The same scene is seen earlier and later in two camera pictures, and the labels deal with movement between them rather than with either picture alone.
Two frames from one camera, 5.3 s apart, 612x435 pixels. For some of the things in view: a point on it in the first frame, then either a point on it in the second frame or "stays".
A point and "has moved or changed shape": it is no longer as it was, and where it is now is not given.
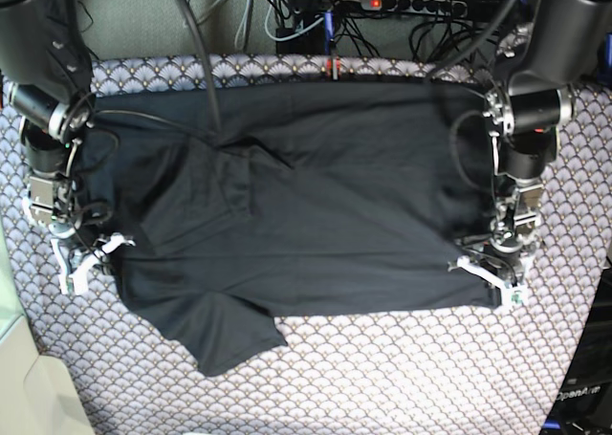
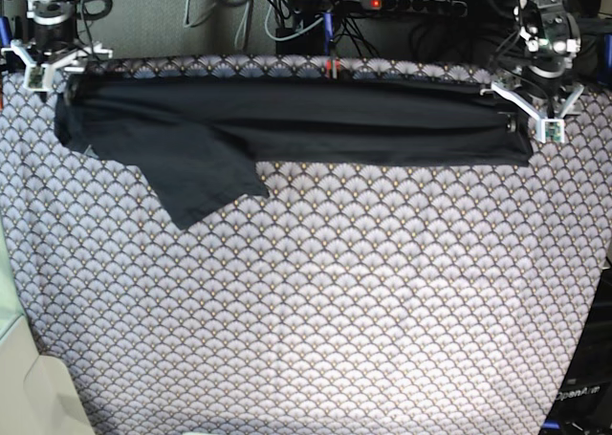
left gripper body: [75, 258] -> [52, 43]
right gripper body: [502, 254] -> [544, 83]
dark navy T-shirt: [235, 203] has moved or changed shape
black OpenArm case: [583, 403] stays
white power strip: [414, 5] stays
